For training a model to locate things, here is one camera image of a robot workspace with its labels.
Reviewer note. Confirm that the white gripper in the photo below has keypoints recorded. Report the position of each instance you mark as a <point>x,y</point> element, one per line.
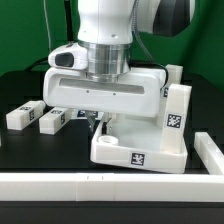
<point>134,93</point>

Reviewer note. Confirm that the white desk top tray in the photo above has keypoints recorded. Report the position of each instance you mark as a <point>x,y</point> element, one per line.
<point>135,143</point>

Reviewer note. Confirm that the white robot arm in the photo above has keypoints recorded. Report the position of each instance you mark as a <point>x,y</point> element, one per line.
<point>96,74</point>

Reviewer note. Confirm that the marker tag sheet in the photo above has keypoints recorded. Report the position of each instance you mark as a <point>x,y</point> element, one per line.
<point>81,114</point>

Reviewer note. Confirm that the white L-shaped fence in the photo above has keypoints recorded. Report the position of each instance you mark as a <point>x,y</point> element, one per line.
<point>208,187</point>

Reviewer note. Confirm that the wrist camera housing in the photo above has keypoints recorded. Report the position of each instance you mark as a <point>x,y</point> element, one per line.
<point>71,56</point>

